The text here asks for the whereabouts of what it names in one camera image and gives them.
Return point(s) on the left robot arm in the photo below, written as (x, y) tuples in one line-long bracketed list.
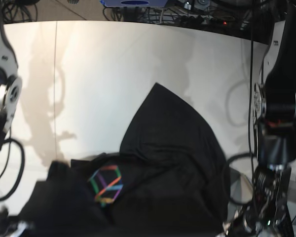
[(272, 118)]

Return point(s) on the black t-shirt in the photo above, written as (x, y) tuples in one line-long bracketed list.
[(164, 180)]

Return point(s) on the blue device on floor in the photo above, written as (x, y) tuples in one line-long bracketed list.
[(133, 3)]

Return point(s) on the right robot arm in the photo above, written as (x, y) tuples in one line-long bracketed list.
[(10, 83)]

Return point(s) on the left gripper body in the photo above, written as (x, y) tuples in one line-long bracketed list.
[(268, 207)]

